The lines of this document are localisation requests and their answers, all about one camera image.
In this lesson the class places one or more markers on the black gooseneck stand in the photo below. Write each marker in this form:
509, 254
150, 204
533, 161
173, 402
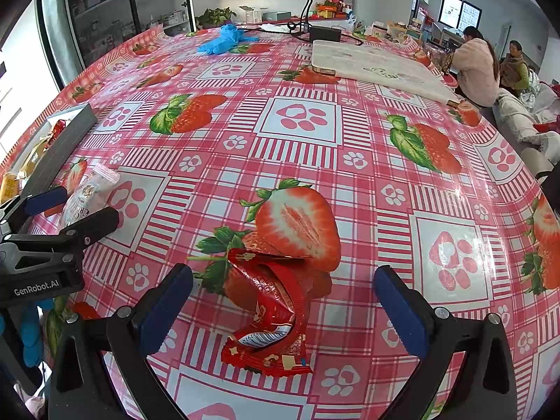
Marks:
306, 11

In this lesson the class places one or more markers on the green potted plant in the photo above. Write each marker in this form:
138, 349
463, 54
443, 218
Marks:
214, 17

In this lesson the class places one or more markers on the yellow snack packet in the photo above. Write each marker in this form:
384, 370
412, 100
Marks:
37, 155

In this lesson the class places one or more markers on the glass display cabinet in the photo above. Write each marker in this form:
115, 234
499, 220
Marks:
109, 8

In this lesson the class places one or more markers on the white pink-edged snack packet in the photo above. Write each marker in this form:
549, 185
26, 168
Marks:
87, 192

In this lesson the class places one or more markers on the red round snack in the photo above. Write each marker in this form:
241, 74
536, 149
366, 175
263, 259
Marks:
56, 130

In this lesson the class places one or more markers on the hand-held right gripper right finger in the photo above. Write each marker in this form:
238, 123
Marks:
400, 310

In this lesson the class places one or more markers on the white plastic bag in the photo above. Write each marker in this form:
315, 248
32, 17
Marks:
273, 27

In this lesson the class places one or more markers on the red snack packet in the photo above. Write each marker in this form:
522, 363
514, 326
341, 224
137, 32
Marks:
275, 297

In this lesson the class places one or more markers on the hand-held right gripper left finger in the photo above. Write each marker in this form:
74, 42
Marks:
166, 310

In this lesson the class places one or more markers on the person's left forearm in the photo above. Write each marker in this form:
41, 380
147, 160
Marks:
33, 404

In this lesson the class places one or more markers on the grey green chair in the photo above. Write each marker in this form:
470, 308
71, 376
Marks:
536, 159

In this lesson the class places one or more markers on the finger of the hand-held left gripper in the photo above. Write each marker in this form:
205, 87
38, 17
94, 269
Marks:
43, 201
96, 223

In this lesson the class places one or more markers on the tan snack packet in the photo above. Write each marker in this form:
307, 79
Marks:
8, 188

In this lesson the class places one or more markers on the grey white clothes pile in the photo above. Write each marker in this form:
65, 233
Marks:
533, 89

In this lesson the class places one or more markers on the black power adapter box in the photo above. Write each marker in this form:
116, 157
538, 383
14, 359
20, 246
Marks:
324, 34

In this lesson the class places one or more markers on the pink strawberry print tablecloth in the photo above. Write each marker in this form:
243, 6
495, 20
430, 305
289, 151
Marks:
350, 175

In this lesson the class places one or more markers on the dark framed window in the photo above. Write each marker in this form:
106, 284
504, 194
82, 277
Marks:
459, 8

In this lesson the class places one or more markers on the blue disposable gloves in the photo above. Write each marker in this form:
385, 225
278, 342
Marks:
223, 39

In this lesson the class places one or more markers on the person's left hand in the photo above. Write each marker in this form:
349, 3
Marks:
31, 337

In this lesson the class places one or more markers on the black garment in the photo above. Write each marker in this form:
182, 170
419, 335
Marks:
552, 192

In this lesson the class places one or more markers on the orange gift box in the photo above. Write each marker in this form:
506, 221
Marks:
328, 12

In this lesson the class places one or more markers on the grey white box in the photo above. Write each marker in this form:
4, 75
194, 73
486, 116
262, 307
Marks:
65, 140

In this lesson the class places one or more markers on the clear plastic box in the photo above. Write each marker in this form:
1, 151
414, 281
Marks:
248, 14

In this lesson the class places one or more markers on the grey flat box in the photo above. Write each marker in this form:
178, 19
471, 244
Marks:
275, 15

